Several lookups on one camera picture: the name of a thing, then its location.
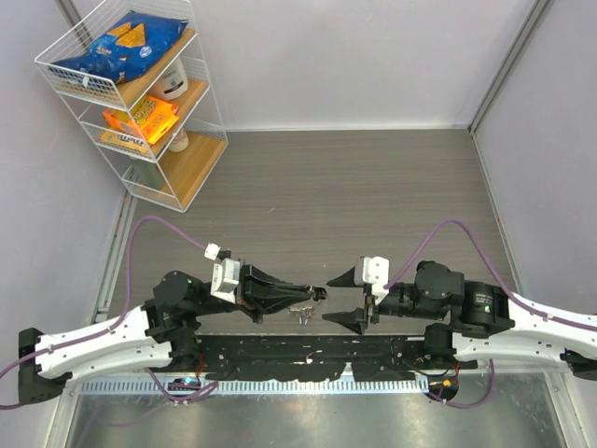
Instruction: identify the white paper cup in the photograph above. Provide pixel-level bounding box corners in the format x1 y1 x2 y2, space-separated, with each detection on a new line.
168 129 189 153

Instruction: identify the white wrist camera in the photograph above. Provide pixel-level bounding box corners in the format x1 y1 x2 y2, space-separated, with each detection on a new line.
354 256 390 305
211 259 241 303

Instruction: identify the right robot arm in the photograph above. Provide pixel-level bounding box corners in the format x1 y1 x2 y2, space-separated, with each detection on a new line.
323 257 596 381

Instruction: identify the white jar with label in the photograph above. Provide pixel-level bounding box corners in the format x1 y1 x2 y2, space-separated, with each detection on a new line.
149 57 188 101

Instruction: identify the bunch of silver keys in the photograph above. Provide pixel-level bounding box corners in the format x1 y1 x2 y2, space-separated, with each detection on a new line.
288 305 316 326

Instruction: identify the yellow blue snack box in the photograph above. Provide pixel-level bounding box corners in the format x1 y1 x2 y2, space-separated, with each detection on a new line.
100 131 146 154

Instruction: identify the orange snack box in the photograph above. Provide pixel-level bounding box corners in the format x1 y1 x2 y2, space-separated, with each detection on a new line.
103 94 179 145

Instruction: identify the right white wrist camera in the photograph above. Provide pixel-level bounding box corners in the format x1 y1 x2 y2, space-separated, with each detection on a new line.
354 256 390 305

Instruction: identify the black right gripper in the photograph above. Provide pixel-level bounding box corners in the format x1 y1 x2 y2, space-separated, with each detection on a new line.
323 263 447 334

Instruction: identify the white slotted cable duct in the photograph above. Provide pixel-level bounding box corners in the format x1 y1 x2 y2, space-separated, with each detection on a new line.
80 374 429 396

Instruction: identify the aluminium corner frame post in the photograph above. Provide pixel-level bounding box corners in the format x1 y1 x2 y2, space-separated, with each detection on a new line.
467 0 556 136

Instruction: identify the white wire shelf rack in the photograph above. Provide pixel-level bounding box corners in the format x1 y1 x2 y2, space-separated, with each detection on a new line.
35 1 228 212

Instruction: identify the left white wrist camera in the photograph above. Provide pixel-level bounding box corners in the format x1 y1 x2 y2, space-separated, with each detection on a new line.
211 259 241 303

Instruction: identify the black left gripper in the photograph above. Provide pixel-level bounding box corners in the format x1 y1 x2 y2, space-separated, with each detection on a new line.
190 257 311 323

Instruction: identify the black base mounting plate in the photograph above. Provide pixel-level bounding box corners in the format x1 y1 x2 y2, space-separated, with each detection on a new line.
159 335 478 383

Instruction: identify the blue chips bag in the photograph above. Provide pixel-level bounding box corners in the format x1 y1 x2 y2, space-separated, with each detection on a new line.
49 11 188 85

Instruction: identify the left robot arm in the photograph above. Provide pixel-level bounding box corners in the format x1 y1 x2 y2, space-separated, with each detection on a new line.
18 258 327 405

